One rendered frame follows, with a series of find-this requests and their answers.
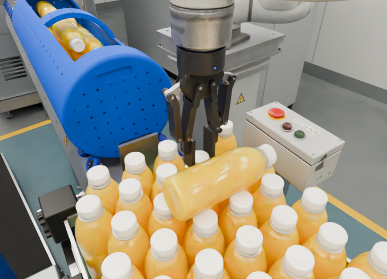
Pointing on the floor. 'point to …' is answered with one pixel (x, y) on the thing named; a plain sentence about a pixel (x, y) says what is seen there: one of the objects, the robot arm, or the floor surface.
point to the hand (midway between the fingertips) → (199, 148)
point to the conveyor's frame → (71, 259)
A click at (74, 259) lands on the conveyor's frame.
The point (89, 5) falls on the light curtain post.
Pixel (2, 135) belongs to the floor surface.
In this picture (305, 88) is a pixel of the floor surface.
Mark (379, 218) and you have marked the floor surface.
